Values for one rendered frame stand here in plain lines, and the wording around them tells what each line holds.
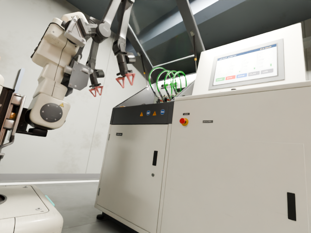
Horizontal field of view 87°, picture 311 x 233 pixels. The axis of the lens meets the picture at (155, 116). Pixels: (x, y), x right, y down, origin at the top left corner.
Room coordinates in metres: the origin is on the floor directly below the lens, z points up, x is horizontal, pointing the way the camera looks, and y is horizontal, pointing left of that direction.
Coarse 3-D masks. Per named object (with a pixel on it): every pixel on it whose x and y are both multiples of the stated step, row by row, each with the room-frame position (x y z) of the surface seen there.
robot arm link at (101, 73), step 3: (90, 63) 1.23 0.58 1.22; (90, 66) 1.23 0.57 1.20; (93, 66) 1.25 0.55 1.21; (93, 69) 1.25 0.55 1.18; (96, 69) 1.28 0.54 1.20; (99, 69) 1.31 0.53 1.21; (99, 72) 1.30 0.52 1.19; (102, 72) 1.32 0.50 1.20; (99, 75) 1.31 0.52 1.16; (102, 75) 1.32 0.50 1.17
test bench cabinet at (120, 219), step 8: (168, 128) 1.11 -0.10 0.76; (168, 136) 1.10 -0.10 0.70; (168, 144) 1.10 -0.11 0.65; (104, 152) 1.55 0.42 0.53; (168, 152) 1.10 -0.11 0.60; (104, 160) 1.53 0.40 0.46; (96, 200) 1.54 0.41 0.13; (160, 200) 1.11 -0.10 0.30; (104, 208) 1.46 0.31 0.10; (160, 208) 1.11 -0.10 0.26; (112, 216) 1.38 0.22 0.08; (120, 216) 1.34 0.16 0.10; (160, 216) 1.10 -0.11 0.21; (120, 224) 1.42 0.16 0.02; (128, 224) 1.27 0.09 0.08; (160, 224) 1.10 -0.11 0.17; (136, 232) 1.31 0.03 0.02; (144, 232) 1.17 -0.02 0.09; (160, 232) 1.10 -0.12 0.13
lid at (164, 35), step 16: (144, 0) 1.22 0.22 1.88; (160, 0) 1.17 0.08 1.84; (176, 0) 1.11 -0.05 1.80; (144, 16) 1.33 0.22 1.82; (160, 16) 1.28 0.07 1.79; (176, 16) 1.22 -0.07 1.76; (192, 16) 1.16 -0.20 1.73; (128, 32) 1.53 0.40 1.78; (144, 32) 1.47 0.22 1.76; (160, 32) 1.41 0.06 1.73; (176, 32) 1.34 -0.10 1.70; (192, 32) 1.25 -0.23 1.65; (144, 48) 1.63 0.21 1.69; (160, 48) 1.55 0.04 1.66; (176, 48) 1.48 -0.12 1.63; (192, 48) 1.41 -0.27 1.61; (144, 64) 1.80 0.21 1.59; (160, 64) 1.73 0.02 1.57; (176, 64) 1.62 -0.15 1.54; (192, 64) 1.54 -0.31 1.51
